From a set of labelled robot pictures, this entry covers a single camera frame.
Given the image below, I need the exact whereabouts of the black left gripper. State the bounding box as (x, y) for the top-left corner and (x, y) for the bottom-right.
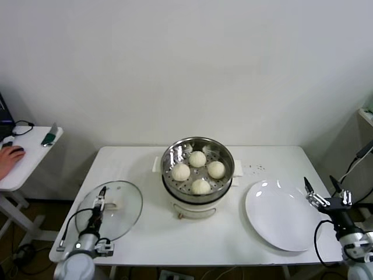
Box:
(89, 186), (107, 233)

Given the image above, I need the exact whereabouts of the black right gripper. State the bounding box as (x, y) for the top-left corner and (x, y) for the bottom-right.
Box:
(304, 175), (355, 233)

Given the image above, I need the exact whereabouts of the glass lid with white handle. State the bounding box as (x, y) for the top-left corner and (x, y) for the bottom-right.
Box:
(75, 180), (143, 242)

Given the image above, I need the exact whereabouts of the white steamed baozi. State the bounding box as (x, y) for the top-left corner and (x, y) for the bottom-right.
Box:
(206, 160), (226, 180)
(191, 178), (212, 195)
(189, 150), (207, 169)
(171, 162), (191, 182)

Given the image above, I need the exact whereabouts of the perforated steel steamer basket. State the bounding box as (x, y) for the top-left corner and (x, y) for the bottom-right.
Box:
(152, 136), (244, 205)

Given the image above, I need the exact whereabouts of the person's bare hand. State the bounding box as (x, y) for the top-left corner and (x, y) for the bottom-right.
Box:
(0, 145), (25, 181)

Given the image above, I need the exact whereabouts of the white round plate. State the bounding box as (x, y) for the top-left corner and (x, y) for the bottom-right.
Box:
(244, 179), (323, 252)

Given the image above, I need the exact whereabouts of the white side table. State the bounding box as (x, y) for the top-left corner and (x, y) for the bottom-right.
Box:
(0, 125), (64, 243)

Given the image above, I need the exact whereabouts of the white shelf board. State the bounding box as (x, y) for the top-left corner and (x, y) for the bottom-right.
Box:
(357, 107), (373, 129)

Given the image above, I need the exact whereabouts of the white floor power strip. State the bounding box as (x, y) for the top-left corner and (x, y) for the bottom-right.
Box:
(11, 244), (36, 263)

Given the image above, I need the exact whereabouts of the grey floor power strip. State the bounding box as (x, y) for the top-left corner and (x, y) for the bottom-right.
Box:
(159, 269), (187, 280)

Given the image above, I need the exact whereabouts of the black laptop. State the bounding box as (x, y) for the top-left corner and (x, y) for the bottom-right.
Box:
(0, 92), (15, 139)

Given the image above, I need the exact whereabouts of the white floor frame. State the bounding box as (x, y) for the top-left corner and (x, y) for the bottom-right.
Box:
(351, 206), (373, 233)

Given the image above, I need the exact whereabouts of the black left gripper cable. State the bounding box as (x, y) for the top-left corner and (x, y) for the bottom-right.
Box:
(57, 208), (97, 252)

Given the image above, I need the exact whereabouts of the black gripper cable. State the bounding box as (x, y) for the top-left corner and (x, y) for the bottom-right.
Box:
(57, 208), (97, 252)
(314, 220), (342, 266)

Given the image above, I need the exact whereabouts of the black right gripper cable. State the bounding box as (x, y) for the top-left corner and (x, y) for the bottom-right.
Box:
(314, 220), (342, 266)

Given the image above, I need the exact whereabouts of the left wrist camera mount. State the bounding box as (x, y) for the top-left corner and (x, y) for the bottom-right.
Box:
(94, 238), (115, 257)

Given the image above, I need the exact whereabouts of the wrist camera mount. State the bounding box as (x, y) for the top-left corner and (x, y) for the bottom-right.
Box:
(342, 241), (373, 263)
(94, 238), (115, 257)

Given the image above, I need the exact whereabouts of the black power adapter cable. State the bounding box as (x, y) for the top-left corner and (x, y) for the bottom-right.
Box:
(330, 142), (373, 205)

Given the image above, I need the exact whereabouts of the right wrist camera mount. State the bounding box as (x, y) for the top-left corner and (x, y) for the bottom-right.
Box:
(342, 241), (373, 263)

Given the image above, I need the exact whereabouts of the green handled knife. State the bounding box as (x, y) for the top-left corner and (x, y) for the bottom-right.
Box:
(40, 122), (58, 148)

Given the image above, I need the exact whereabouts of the thin black looped cable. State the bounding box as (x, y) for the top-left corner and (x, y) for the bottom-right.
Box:
(11, 120), (35, 137)

